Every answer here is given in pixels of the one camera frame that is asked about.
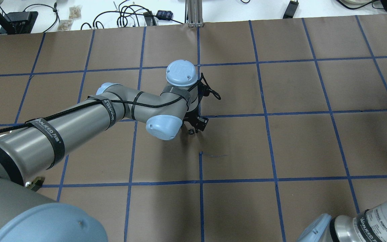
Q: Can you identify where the olive curved brake shoe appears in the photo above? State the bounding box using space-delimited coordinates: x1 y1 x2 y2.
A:
25 176 45 192

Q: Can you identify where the blue black small device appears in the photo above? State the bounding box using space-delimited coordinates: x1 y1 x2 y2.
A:
156 10 174 21

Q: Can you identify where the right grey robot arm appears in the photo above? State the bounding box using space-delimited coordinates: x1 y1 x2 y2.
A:
297 201 387 242

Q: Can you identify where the black power adapter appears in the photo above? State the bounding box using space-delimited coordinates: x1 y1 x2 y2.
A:
282 0 299 19

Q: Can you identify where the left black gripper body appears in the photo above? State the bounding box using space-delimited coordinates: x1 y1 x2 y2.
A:
182 89 210 133

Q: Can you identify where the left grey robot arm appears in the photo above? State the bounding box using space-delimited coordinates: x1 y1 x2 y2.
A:
0 60 214 242

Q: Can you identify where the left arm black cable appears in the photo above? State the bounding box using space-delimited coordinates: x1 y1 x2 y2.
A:
0 72 221 139

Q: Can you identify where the black cable bundle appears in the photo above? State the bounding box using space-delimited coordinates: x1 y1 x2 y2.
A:
81 0 157 31

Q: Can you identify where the aluminium frame post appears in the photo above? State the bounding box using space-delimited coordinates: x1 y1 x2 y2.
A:
185 0 204 28

